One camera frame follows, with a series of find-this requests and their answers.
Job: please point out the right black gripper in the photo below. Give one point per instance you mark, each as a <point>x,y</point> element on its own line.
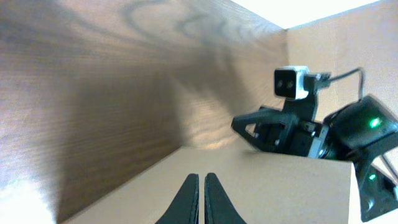
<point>291,130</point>

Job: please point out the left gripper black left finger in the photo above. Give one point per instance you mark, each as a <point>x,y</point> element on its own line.
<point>184,207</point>

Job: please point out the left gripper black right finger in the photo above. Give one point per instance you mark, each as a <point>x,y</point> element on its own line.
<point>218,207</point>

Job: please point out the cardboard box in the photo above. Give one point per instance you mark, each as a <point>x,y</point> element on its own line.
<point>156,101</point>

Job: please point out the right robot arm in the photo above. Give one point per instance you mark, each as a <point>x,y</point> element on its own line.
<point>358,133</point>

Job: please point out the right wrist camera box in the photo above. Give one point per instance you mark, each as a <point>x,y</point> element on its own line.
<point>289,82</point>

